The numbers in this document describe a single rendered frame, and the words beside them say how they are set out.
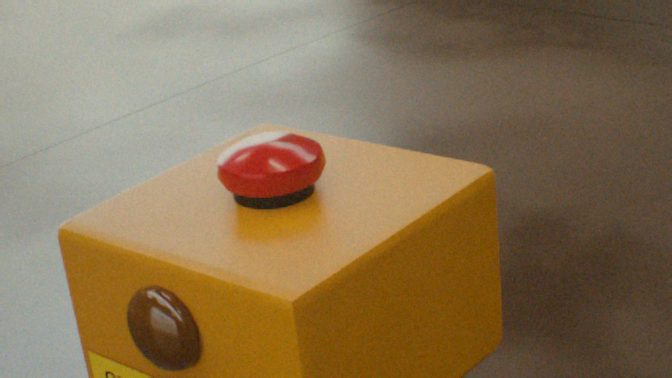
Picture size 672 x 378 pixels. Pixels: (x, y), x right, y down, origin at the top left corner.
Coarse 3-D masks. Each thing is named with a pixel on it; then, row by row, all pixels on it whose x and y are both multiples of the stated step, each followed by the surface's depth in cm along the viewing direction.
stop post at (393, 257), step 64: (256, 128) 51; (128, 192) 45; (192, 192) 45; (320, 192) 44; (384, 192) 43; (448, 192) 43; (64, 256) 44; (128, 256) 41; (192, 256) 40; (256, 256) 39; (320, 256) 39; (384, 256) 40; (448, 256) 43; (256, 320) 38; (320, 320) 38; (384, 320) 40; (448, 320) 44
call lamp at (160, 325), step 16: (144, 288) 40; (160, 288) 40; (128, 304) 41; (144, 304) 40; (160, 304) 40; (176, 304) 40; (128, 320) 41; (144, 320) 40; (160, 320) 39; (176, 320) 39; (192, 320) 40; (144, 336) 40; (160, 336) 40; (176, 336) 39; (192, 336) 40; (144, 352) 41; (160, 352) 40; (176, 352) 40; (192, 352) 40; (160, 368) 41; (176, 368) 40
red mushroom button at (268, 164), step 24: (240, 144) 43; (264, 144) 43; (288, 144) 43; (312, 144) 43; (240, 168) 42; (264, 168) 42; (288, 168) 42; (312, 168) 42; (240, 192) 42; (264, 192) 42; (288, 192) 42
